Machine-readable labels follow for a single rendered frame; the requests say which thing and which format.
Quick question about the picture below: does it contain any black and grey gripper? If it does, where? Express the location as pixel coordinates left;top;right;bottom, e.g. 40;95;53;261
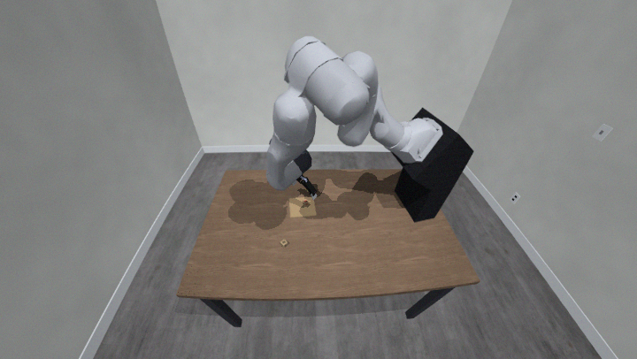
292;175;317;200

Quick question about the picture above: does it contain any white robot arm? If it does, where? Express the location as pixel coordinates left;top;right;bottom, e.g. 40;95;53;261
266;36;443;190

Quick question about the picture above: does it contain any tan flat mat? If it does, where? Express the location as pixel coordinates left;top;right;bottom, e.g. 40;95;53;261
289;196;317;218

